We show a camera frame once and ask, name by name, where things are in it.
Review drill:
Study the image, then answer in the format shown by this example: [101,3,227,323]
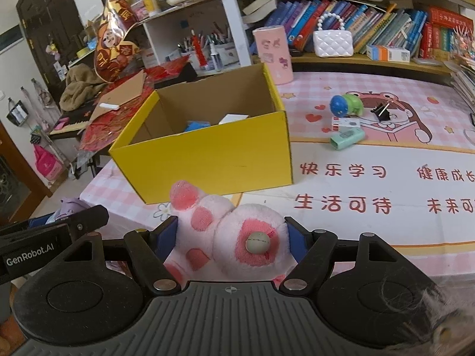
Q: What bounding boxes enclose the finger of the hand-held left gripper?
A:
[0,205,110,240]

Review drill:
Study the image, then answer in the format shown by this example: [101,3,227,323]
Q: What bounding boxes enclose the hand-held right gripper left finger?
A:
[40,215,182,298]

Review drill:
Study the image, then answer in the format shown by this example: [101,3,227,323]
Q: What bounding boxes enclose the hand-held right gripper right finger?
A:
[279,215,421,298]

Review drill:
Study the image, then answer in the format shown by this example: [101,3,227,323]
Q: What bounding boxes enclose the pink paw plush toy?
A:
[163,180,297,292]

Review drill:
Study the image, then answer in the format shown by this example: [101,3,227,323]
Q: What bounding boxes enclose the yellow cardboard box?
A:
[108,62,294,204]

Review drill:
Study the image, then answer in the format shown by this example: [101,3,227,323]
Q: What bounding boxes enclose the blue plastic toy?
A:
[184,120,211,133]

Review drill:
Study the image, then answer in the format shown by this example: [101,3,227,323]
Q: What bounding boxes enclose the white foam block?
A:
[218,113,250,125]

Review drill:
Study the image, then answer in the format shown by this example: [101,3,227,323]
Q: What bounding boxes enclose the lilac garment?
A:
[56,197,90,225]

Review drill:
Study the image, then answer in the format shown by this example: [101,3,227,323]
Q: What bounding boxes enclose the pink bag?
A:
[33,144,64,182]

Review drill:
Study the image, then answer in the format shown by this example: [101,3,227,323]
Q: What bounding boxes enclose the brown wooden cabinet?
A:
[0,122,53,227]

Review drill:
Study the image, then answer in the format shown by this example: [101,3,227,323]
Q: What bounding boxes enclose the pink printed desk mat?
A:
[80,70,475,279]

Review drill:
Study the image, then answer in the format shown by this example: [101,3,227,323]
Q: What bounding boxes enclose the red paper decorations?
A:
[78,63,197,152]

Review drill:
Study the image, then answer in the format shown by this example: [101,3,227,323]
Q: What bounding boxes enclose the mint green correction tape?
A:
[330,126,363,151]

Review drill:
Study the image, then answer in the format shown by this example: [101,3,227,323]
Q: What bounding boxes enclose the small white and red box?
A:
[331,116,362,131]

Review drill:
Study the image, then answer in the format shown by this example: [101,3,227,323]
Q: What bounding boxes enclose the olive brown blanket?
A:
[59,63,108,111]

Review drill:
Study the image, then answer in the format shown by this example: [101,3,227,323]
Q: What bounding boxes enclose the flat cardboard piece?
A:
[87,70,147,123]

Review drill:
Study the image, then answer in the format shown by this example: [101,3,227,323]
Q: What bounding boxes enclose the green and blue toy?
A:
[330,91,364,117]

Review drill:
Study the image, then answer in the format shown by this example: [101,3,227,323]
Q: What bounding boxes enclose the black binder clip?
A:
[370,102,397,121]

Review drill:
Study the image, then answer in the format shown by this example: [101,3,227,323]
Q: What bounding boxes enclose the gold and red foil decoration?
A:
[91,0,143,84]

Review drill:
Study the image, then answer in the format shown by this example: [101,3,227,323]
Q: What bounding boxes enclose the wooden bookshelf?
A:
[213,0,475,86]

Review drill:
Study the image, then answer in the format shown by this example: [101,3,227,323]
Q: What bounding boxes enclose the pink cylinder container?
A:
[252,25,295,85]

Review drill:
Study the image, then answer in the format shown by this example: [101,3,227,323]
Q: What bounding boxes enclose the small spray bottle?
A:
[208,42,223,73]

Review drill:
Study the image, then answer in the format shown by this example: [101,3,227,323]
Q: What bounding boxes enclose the red hanging ornament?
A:
[189,30,208,69]

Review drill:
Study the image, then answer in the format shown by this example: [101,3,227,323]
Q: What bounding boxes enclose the white shelf unit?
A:
[141,0,242,82]

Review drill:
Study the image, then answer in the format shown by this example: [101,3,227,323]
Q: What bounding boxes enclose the orange blue white carton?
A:
[365,44,412,63]

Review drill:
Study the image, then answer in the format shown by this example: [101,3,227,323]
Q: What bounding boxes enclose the dark wooden door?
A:
[15,0,86,101]

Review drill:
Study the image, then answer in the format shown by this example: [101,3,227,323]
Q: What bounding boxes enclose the white jar with yellow label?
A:
[140,0,160,17]

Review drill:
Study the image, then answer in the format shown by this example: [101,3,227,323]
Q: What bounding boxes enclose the pile of thin picture books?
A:
[443,57,475,114]

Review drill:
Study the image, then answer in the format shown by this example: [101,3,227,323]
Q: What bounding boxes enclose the row of colourful books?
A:
[265,0,431,54]

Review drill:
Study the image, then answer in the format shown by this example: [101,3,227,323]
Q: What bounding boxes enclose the stacked paperback books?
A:
[242,0,283,25]

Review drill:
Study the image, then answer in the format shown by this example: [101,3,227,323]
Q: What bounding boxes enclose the red thick dictionary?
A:
[419,22,453,60]

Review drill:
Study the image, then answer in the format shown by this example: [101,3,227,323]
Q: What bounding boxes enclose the colourful crown ornament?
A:
[447,22,475,60]

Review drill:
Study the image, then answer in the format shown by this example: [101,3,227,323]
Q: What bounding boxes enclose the red boxed dictionary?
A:
[428,6,475,27]

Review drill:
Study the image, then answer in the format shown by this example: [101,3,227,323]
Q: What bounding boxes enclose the white quilted pearl-handle purse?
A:
[313,12,354,58]

